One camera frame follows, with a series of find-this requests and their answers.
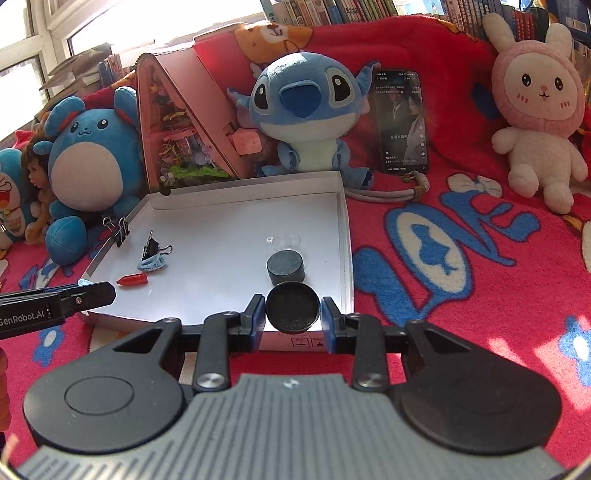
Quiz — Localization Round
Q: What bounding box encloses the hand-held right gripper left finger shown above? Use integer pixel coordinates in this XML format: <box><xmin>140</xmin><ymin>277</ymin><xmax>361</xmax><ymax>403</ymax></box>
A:
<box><xmin>113</xmin><ymin>294</ymin><xmax>267</xmax><ymax>393</ymax></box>

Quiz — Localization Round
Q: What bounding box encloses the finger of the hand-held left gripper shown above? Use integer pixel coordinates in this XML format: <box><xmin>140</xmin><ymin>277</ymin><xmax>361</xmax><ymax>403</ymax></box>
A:
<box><xmin>0</xmin><ymin>279</ymin><xmax>96</xmax><ymax>300</ymax></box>
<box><xmin>56</xmin><ymin>282</ymin><xmax>117</xmax><ymax>320</ymax></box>

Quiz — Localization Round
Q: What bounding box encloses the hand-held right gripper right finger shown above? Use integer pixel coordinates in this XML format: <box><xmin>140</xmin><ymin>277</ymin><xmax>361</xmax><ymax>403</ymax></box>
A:
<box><xmin>322</xmin><ymin>296</ymin><xmax>469</xmax><ymax>393</ymax></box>

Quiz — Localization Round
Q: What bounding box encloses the black round lid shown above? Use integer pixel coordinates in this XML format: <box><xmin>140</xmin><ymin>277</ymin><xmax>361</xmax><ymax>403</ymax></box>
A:
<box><xmin>265</xmin><ymin>283</ymin><xmax>321</xmax><ymax>334</ymax></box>

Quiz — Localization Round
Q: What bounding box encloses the black round jar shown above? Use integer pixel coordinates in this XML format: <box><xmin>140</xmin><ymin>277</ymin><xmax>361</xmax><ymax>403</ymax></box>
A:
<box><xmin>266</xmin><ymin>249</ymin><xmax>306</xmax><ymax>284</ymax></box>

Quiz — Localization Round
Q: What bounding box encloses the clear round lid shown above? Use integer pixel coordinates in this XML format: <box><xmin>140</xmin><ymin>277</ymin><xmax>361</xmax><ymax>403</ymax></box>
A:
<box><xmin>266</xmin><ymin>232</ymin><xmax>302</xmax><ymax>252</ymax></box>

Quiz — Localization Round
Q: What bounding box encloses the white cardboard box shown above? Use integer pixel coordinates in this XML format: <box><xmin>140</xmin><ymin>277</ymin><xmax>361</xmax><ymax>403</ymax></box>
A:
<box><xmin>78</xmin><ymin>170</ymin><xmax>355</xmax><ymax>354</ymax></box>

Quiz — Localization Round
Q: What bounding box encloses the person's left hand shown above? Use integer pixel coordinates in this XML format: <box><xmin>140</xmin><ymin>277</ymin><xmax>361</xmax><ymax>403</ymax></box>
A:
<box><xmin>0</xmin><ymin>346</ymin><xmax>10</xmax><ymax>435</ymax></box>

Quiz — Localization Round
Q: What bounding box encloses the black binder clip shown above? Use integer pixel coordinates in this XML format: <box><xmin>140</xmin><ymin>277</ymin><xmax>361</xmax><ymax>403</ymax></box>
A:
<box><xmin>102</xmin><ymin>216</ymin><xmax>131</xmax><ymax>247</ymax></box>
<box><xmin>141</xmin><ymin>229</ymin><xmax>173</xmax><ymax>261</ymax></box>

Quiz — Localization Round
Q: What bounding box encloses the brown-haired doll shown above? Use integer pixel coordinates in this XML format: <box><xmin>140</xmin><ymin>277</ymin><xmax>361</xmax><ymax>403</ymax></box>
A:
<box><xmin>21</xmin><ymin>138</ymin><xmax>58</xmax><ymax>245</ymax></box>

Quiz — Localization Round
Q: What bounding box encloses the blue robot cat plush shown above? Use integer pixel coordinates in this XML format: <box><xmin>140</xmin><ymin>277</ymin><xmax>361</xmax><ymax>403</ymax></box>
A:
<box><xmin>0</xmin><ymin>148</ymin><xmax>40</xmax><ymax>250</ymax></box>

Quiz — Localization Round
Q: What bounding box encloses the round blue plush toy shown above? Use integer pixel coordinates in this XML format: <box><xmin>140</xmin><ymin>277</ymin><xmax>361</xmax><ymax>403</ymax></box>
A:
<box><xmin>33</xmin><ymin>87</ymin><xmax>146</xmax><ymax>266</ymax></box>

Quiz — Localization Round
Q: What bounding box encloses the pink triangular dollhouse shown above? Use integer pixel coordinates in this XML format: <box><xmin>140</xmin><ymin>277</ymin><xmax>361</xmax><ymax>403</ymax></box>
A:
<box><xmin>136</xmin><ymin>48</ymin><xmax>264</xmax><ymax>192</ymax></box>

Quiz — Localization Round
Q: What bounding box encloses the black smartphone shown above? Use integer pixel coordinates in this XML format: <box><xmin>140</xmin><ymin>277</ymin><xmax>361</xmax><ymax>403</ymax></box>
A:
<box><xmin>372</xmin><ymin>69</ymin><xmax>430</xmax><ymax>175</ymax></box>

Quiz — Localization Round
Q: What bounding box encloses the stack of flat books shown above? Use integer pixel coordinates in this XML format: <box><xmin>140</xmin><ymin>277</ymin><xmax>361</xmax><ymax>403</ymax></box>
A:
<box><xmin>39</xmin><ymin>44</ymin><xmax>139</xmax><ymax>93</ymax></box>

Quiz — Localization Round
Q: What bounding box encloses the blue alien plush toy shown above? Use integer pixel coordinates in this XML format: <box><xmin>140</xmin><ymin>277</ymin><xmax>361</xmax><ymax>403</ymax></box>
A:
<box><xmin>228</xmin><ymin>52</ymin><xmax>376</xmax><ymax>189</ymax></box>

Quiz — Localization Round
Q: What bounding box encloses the window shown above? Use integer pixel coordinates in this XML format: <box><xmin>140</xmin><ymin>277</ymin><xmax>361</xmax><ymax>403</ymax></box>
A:
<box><xmin>0</xmin><ymin>0</ymin><xmax>278</xmax><ymax>134</ymax></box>

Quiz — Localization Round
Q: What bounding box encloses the pink rabbit plush toy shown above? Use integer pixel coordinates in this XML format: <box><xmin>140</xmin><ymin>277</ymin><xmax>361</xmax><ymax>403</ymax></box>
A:
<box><xmin>482</xmin><ymin>13</ymin><xmax>589</xmax><ymax>214</ymax></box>

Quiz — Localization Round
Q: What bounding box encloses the row of books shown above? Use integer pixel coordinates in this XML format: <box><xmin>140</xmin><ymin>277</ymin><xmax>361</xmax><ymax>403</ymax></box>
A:
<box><xmin>438</xmin><ymin>0</ymin><xmax>591</xmax><ymax>51</ymax></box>
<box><xmin>261</xmin><ymin>0</ymin><xmax>402</xmax><ymax>26</ymax></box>

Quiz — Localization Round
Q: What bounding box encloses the grey cord lanyard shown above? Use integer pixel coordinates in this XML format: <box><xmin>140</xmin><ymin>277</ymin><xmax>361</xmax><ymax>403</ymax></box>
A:
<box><xmin>344</xmin><ymin>170</ymin><xmax>430</xmax><ymax>204</ymax></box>

